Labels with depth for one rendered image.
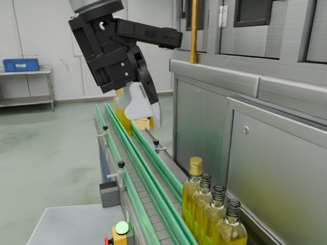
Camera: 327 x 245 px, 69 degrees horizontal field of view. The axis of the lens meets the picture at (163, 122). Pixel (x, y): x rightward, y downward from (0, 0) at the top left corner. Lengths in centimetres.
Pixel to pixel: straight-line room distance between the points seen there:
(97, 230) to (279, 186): 73
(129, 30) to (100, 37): 4
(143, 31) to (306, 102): 34
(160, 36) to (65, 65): 589
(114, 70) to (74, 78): 593
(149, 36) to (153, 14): 621
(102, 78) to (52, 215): 92
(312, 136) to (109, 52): 40
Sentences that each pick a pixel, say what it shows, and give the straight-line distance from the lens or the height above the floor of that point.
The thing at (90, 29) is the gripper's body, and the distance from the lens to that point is 39.
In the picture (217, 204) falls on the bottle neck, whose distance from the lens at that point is 62.
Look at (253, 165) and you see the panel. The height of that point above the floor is 116.
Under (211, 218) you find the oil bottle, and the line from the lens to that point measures 62.
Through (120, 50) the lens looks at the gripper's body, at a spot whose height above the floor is 146.
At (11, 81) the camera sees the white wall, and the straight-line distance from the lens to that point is 644.
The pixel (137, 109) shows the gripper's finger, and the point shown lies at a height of 137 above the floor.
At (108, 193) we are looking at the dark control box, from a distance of 115.
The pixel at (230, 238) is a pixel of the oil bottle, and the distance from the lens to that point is 59.
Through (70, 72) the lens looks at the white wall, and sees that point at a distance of 629.
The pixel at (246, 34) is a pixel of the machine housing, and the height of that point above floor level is 149.
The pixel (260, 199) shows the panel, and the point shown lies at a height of 108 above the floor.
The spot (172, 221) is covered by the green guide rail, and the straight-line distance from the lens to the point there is 78.
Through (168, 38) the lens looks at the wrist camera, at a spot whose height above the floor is 148.
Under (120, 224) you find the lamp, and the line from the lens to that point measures 94.
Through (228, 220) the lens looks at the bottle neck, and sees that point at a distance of 58.
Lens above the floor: 148
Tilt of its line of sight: 19 degrees down
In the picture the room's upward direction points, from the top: straight up
